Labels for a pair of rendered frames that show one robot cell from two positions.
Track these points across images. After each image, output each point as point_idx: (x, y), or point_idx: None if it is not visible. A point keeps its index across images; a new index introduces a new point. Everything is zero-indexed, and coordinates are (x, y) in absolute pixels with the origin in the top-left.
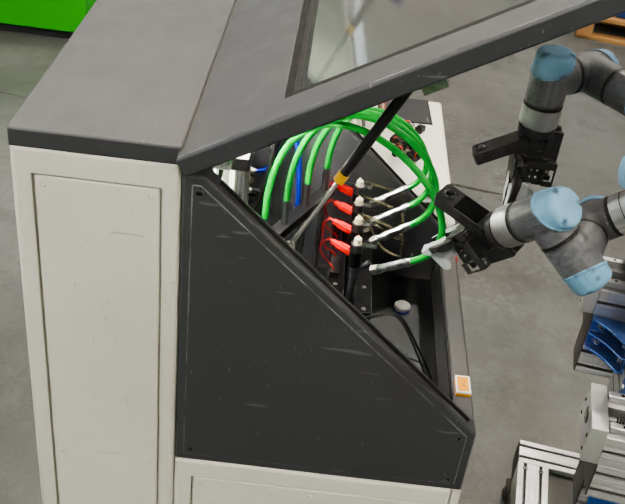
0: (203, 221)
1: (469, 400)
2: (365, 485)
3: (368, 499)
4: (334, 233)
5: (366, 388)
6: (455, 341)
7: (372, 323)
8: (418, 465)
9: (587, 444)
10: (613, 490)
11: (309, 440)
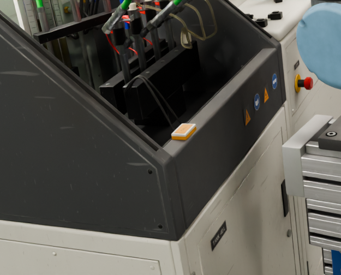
0: None
1: (183, 142)
2: (92, 238)
3: (101, 256)
4: (149, 41)
5: (49, 116)
6: (211, 105)
7: (183, 121)
8: (127, 209)
9: (285, 170)
10: (335, 234)
11: (29, 185)
